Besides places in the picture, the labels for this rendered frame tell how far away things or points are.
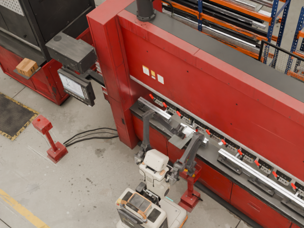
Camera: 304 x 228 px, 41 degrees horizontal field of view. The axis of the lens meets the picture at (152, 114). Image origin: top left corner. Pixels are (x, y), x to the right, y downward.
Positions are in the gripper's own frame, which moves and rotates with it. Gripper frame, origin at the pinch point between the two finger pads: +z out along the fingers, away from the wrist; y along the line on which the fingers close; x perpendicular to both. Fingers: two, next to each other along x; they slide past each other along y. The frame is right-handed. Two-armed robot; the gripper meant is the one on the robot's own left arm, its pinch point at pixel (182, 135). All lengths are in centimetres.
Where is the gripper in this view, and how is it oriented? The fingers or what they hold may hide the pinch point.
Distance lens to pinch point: 461.3
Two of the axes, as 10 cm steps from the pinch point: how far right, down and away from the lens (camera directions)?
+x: -5.2, 8.5, 0.5
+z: 4.2, 2.1, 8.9
